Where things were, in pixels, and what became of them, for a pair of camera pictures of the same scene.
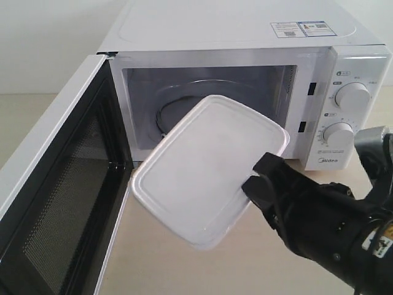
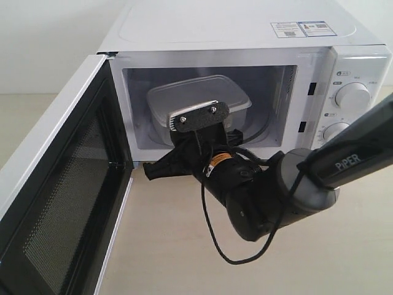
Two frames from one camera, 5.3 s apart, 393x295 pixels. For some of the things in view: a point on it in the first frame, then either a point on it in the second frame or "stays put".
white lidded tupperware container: [193, 180] -> [171, 98]
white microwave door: [63, 192] stays put
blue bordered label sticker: [316, 28] stays put
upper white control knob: [353, 96] stays put
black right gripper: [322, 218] -> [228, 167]
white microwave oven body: [321, 66] stays put
